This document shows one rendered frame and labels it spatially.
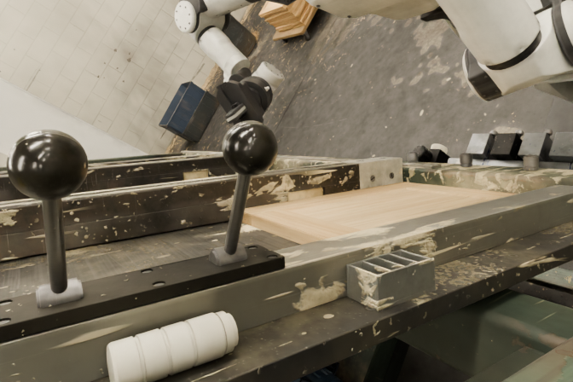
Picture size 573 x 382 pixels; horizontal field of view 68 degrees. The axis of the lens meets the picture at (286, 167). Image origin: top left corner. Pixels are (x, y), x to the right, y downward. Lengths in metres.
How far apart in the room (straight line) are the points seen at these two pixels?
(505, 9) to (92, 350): 0.48
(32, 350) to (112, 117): 5.71
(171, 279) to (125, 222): 0.35
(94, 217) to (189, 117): 4.46
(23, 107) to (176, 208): 3.91
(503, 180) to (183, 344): 0.65
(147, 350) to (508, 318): 0.33
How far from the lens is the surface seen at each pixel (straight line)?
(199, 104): 5.11
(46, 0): 6.02
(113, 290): 0.32
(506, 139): 1.05
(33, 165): 0.24
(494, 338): 0.47
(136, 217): 0.67
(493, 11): 0.51
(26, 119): 4.55
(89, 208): 0.66
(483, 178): 0.84
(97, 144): 4.57
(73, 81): 5.94
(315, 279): 0.37
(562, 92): 1.48
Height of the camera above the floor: 1.55
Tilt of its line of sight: 29 degrees down
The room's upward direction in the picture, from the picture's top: 58 degrees counter-clockwise
